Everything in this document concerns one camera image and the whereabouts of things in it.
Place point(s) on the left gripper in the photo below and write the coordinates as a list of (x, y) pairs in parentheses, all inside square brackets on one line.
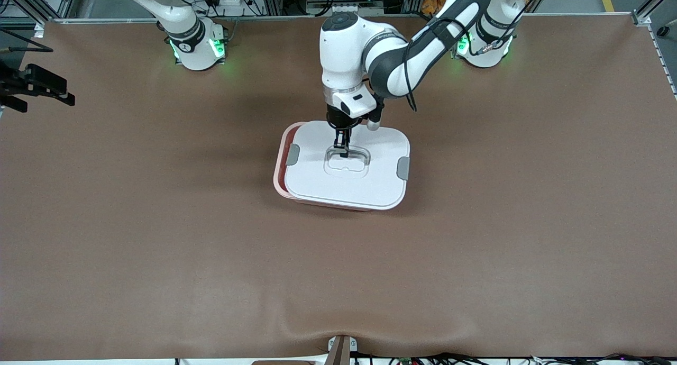
[(336, 122)]

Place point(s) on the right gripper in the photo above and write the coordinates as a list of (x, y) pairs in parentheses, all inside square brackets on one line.
[(16, 84)]

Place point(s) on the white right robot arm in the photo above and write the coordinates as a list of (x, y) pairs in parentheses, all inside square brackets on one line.
[(190, 42)]

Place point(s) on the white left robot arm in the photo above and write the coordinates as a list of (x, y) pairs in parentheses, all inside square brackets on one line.
[(344, 53)]

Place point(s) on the pink translucent plastic box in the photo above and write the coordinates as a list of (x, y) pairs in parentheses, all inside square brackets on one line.
[(278, 180)]

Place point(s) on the white terminal block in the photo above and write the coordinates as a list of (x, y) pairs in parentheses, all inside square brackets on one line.
[(349, 9)]

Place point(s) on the brown table mat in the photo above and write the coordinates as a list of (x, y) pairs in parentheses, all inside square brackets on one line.
[(338, 280)]

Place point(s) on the white power strip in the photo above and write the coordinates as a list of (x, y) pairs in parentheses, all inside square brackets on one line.
[(238, 8)]

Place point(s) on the metal table clamp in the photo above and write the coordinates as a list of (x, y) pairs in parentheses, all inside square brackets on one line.
[(341, 349)]

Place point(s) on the black caster wheel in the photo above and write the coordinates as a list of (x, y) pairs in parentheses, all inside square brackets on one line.
[(662, 31)]

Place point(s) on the aluminium frame strut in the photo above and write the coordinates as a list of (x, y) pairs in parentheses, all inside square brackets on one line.
[(648, 10), (58, 5)]

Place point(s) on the silver aluminium table rail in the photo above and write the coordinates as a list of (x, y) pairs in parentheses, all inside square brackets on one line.
[(264, 17)]

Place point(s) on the perforated silver side rail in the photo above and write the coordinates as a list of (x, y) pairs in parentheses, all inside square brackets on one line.
[(664, 63)]

